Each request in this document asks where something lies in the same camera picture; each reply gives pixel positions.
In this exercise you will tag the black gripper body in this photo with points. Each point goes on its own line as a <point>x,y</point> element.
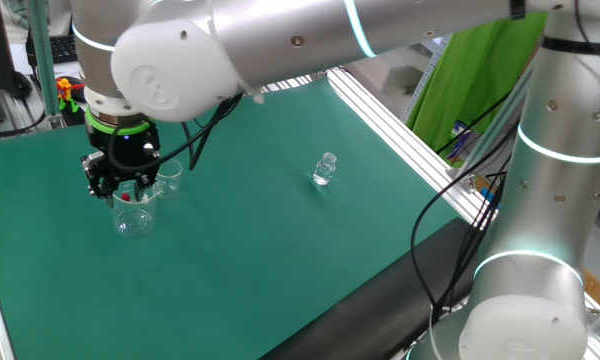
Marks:
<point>145,142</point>

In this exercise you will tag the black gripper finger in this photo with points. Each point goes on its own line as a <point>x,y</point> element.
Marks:
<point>142,182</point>
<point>97,177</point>

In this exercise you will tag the glass dropper with red bulb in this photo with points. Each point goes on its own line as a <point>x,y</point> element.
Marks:
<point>125,197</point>

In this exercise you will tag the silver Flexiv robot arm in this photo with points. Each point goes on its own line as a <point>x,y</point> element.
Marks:
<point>280,35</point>

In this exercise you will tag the small glass beaker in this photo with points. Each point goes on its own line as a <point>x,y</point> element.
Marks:
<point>172,185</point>

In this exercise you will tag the large glass beaker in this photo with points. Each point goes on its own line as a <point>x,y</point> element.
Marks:
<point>132,222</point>

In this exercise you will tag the black computer mouse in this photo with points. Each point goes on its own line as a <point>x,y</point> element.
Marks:
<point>77,96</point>

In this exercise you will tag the red yellow toy robot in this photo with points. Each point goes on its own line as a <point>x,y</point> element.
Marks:
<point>65,90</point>

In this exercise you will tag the black computer keyboard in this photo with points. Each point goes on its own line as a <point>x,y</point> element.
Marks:
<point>62,49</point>

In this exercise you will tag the green table mat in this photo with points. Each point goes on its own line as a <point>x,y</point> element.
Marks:
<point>255,250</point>

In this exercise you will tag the small clear glass bottle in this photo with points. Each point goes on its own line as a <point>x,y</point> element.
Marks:
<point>324,172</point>

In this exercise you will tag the black table mat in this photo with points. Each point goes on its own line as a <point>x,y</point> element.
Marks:
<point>380,310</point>

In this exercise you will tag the grey metal shelf rack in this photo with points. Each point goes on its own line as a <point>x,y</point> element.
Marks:
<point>427,75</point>

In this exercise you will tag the blue white packet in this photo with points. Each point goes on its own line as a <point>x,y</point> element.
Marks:
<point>461,140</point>

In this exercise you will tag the bright green cloth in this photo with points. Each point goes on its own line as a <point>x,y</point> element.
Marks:
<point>470,85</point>

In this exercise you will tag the aluminium frame post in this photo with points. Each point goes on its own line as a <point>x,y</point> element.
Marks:
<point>502,117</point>
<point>42,60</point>

